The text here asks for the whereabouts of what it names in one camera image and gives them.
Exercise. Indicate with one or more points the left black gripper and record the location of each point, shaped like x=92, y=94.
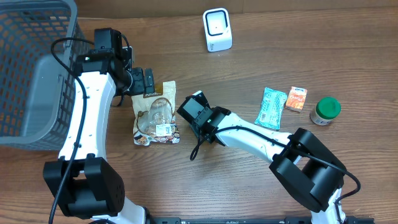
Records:
x=142, y=81

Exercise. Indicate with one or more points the white brown snack bag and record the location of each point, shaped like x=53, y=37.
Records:
x=155, y=119

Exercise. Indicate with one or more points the teal wet wipes pack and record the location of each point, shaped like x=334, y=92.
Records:
x=271, y=110

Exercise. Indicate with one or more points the green white small bottle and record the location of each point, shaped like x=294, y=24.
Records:
x=326, y=110

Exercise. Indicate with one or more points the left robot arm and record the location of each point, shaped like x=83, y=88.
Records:
x=83, y=183

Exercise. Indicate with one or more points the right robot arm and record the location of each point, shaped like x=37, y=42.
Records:
x=305, y=167

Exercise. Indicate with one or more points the white barcode scanner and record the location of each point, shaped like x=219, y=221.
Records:
x=217, y=27

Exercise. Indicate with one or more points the grey plastic mesh basket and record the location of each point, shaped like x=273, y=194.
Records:
x=37, y=93

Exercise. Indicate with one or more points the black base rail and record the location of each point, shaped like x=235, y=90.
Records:
x=286, y=220

